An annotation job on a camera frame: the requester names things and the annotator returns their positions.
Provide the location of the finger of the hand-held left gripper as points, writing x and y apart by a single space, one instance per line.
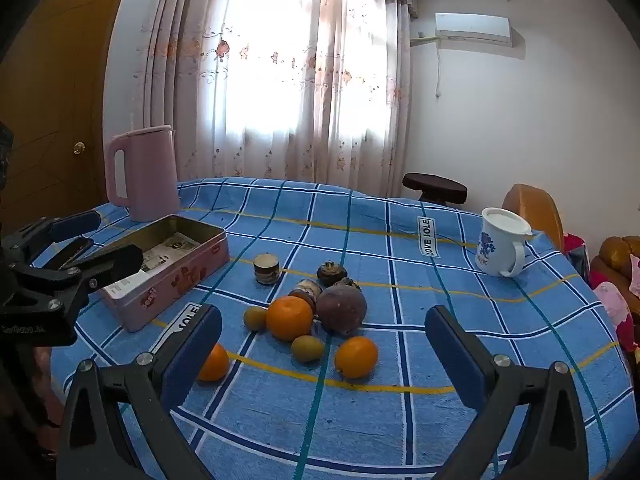
75 225
115 262

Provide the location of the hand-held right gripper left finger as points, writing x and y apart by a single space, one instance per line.
192 355

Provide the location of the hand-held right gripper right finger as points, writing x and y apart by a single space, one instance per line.
452 355

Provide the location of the small orange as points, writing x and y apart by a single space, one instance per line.
217 364
356 357

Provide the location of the pink metal tin box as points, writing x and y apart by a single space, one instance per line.
170 280

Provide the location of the small green kiwi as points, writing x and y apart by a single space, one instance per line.
255 318
307 349

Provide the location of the large orange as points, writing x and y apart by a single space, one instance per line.
289 318

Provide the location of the large purple round fruit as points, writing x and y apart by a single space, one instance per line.
342 310

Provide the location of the printed paper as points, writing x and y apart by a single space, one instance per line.
170 252

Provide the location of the brass door knob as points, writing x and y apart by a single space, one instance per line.
79 148

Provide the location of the pink electric kettle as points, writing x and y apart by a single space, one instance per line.
147 175

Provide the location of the blue checked tablecloth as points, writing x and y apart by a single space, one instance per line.
380 410

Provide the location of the brown wooden door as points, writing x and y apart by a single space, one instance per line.
55 110

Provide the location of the white mug blue print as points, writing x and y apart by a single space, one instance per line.
497 242

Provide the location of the orange chair back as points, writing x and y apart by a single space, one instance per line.
537 210

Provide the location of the pink cloth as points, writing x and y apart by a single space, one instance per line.
615 305

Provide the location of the dark round stool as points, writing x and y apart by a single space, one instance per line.
434 186

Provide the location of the brown sofa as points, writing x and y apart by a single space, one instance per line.
612 255

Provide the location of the floral sheer curtain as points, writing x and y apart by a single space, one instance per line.
280 85

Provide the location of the white air conditioner pipe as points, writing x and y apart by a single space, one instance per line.
439 70

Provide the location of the white air conditioner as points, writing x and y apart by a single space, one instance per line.
472 27

